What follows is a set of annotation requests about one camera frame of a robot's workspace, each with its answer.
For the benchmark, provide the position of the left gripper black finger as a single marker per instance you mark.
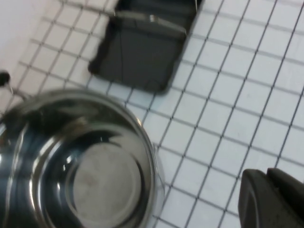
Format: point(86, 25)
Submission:
point(268, 204)

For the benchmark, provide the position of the white black-grid tablecloth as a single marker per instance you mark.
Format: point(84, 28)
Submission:
point(225, 95)

